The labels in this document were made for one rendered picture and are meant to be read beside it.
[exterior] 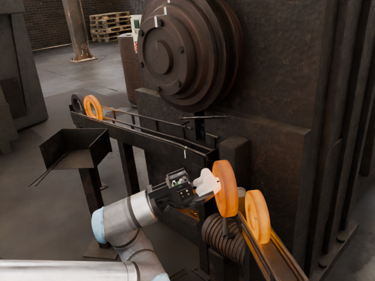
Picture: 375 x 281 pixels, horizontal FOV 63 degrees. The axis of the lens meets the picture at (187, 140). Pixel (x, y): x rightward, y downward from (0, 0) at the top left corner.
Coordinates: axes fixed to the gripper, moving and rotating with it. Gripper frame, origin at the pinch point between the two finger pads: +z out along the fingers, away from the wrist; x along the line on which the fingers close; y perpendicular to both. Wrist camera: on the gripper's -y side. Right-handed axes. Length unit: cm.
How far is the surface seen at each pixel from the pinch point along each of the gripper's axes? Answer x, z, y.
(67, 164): 72, -65, -6
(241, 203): 7.8, 3.3, -16.0
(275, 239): -6.5, 7.6, -20.4
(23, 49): 306, -137, 47
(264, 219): -6.5, 6.5, -11.8
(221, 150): 31.3, 5.6, -8.7
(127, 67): 341, -43, -19
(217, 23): 32, 18, 35
